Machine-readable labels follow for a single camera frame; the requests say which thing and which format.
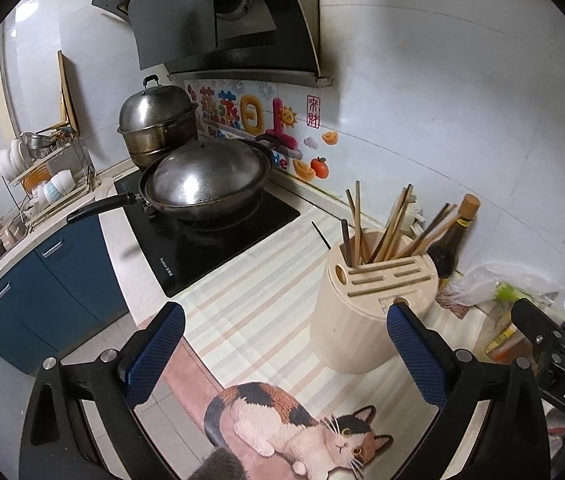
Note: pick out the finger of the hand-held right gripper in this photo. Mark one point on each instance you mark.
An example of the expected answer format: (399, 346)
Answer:
(537, 330)

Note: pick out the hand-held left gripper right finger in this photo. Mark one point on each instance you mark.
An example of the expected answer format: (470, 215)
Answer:
(417, 355)

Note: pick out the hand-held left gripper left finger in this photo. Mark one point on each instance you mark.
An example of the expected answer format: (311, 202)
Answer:
(157, 350)

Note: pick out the beige utensil holder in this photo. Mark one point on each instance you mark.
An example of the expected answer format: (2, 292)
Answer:
(362, 320)

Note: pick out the bundle of chopsticks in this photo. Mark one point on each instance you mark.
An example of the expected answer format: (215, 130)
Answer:
(392, 230)

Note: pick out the dark brown chopstick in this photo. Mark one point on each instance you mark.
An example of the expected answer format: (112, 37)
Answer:
(346, 242)

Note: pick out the thin black chopstick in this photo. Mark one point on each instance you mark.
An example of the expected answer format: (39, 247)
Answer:
(321, 235)

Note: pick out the yellow packet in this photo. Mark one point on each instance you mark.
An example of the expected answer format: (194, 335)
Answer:
(505, 342)

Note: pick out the green plastic item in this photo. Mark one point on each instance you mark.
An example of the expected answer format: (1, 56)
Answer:
(508, 292)

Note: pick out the white plastic bag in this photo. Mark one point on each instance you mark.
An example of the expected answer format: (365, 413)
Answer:
(507, 275)

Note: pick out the black induction cooktop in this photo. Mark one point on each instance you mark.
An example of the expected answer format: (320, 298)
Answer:
(202, 255)

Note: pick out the striped cat print mat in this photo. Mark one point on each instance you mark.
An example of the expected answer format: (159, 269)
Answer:
(262, 320)

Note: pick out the dark sauce bottle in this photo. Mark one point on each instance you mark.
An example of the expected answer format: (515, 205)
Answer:
(450, 245)

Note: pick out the blue kitchen cabinet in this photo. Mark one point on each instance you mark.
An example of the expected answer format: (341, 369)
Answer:
(47, 290)

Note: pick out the grey fuzzy cloth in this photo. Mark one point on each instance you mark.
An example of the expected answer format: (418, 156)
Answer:
(217, 465)

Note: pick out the black wok with steel lid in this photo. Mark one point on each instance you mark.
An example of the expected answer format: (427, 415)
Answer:
(197, 212)

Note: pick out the steel wok lid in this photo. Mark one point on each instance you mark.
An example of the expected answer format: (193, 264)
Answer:
(207, 175)

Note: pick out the row of white bowls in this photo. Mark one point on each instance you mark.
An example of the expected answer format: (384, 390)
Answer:
(55, 185)

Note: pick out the metal dish rack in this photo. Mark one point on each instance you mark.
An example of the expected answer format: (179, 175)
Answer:
(80, 170)

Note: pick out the steel steamer pot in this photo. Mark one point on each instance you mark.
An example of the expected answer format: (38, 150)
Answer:
(157, 120)

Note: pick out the steel bowl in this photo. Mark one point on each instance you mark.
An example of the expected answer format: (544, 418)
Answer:
(40, 142)

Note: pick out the stack of white plates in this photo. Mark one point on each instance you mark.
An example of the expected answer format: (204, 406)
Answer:
(10, 160)

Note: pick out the wooden cutting board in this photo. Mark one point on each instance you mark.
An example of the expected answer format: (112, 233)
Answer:
(68, 95)

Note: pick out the black range hood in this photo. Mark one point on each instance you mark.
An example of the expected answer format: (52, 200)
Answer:
(222, 15)

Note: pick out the colourful wall sticker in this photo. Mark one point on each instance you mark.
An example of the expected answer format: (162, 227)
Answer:
(262, 115)

